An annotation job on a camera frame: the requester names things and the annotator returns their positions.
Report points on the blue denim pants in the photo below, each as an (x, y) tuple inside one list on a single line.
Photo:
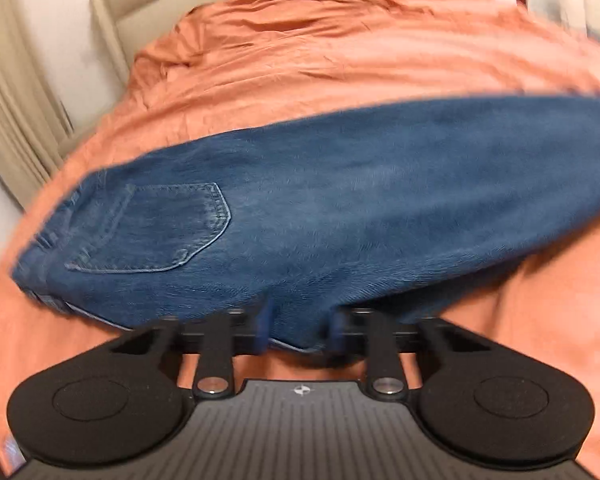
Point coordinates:
[(330, 200)]

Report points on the beige upholstered headboard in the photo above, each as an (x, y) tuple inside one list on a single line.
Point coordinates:
[(130, 5)]

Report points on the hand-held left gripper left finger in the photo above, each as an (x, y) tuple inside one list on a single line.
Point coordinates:
[(263, 324)]

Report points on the beige curtain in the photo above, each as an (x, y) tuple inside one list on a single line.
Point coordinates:
[(15, 85)]

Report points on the orange bed blanket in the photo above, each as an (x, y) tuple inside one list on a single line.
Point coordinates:
[(330, 60)]

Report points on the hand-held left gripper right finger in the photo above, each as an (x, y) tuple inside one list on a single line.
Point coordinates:
[(338, 331)]

